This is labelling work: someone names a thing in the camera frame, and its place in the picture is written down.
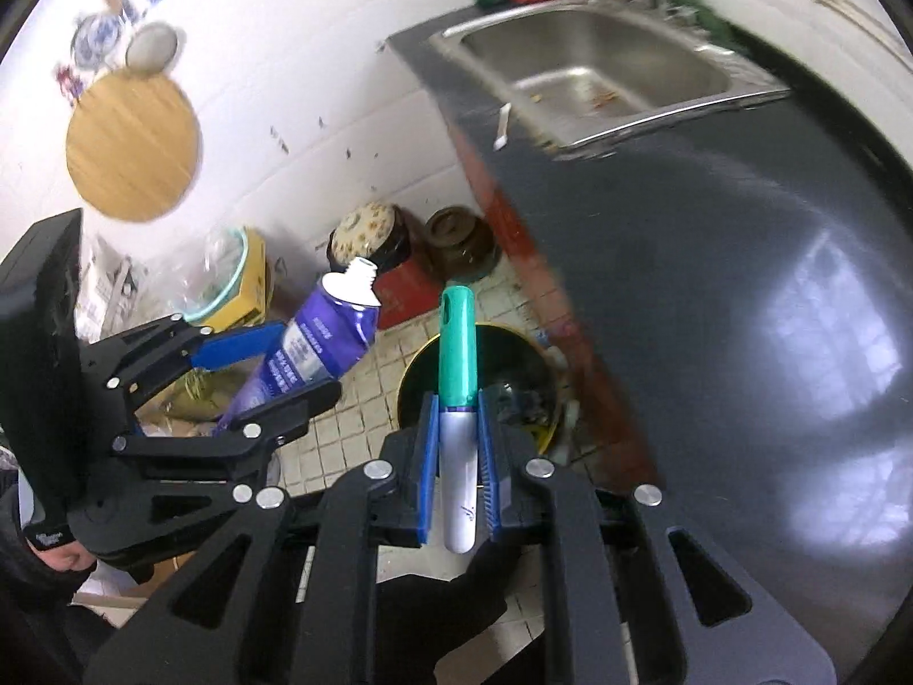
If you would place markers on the purple toothpaste tube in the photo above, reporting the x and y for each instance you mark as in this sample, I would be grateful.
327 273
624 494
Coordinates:
314 342

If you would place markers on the white stick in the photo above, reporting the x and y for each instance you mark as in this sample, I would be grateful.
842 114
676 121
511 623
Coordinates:
503 128

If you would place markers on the blue and white plate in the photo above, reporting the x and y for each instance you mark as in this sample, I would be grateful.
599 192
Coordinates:
96 39

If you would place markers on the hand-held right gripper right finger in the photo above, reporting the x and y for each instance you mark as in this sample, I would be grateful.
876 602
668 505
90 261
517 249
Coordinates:
488 471

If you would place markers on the glass bowl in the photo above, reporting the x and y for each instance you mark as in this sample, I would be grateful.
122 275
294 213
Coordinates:
214 271

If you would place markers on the newspaper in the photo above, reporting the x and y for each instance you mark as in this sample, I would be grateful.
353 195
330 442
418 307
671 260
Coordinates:
107 285

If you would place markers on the brown ceramic jar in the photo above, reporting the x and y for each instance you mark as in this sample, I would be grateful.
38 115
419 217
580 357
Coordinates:
460 239

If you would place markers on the round wooden board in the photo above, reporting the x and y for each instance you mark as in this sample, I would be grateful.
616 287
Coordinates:
132 150

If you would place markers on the stainless steel sink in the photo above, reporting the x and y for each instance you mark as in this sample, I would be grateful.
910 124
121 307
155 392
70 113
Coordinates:
592 50

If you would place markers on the grey bowl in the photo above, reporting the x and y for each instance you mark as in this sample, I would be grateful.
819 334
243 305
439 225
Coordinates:
151 48

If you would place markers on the floral lid jar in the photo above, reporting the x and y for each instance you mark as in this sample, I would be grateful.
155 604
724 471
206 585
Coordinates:
367 232

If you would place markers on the black bowl yellow rim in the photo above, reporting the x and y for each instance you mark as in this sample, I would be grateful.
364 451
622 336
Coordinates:
499 357

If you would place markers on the green and silver pen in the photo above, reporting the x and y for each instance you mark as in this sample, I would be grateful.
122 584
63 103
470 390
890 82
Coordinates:
456 371

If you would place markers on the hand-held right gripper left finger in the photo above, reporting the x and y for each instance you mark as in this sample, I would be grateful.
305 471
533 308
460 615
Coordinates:
426 471

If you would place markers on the yellow cardboard box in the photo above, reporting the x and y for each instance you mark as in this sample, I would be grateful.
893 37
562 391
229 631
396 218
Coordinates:
253 285

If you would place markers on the person's left forearm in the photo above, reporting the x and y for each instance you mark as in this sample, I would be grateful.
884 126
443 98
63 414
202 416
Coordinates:
28 585

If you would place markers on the red box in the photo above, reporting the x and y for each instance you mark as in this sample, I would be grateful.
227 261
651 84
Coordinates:
406 296

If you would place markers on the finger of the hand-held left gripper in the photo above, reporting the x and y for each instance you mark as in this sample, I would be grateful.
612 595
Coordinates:
285 410
235 348

